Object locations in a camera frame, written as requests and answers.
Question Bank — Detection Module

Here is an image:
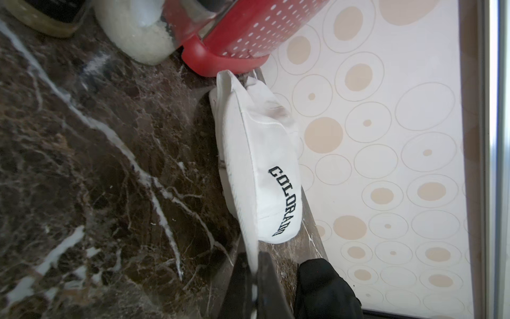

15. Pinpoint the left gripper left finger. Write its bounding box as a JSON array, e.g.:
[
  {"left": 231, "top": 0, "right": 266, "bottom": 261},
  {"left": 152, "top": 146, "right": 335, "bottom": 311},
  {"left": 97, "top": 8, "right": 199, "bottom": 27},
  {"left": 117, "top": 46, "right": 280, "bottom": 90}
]
[{"left": 217, "top": 239, "right": 253, "bottom": 319}]

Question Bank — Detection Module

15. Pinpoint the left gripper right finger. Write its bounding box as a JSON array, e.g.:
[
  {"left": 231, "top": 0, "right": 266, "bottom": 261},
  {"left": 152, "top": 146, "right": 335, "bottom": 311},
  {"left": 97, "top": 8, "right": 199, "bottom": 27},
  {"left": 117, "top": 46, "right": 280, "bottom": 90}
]
[{"left": 256, "top": 252, "right": 294, "bottom": 319}]

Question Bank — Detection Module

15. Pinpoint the black cap with white label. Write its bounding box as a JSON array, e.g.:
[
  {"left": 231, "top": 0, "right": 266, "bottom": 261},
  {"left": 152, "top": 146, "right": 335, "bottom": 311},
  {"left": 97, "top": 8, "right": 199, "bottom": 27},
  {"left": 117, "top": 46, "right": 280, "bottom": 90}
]
[{"left": 294, "top": 259, "right": 363, "bottom": 319}]

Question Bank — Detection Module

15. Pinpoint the clear bottle black cap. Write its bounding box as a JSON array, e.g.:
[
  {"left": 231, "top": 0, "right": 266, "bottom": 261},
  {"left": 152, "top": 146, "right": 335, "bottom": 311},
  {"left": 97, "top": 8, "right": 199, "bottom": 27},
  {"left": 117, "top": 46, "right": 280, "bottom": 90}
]
[{"left": 92, "top": 0, "right": 180, "bottom": 66}]

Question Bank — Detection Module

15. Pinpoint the small dark bottle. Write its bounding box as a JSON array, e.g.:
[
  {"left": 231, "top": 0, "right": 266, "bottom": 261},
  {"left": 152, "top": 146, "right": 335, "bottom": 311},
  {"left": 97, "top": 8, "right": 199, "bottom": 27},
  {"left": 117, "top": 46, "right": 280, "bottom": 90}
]
[{"left": 3, "top": 0, "right": 92, "bottom": 39}]

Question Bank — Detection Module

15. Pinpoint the horizontal aluminium rail back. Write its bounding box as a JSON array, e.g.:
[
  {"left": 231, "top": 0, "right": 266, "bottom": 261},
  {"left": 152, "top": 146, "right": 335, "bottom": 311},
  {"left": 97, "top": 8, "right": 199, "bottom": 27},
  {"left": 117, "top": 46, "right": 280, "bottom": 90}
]
[{"left": 479, "top": 1, "right": 509, "bottom": 318}]

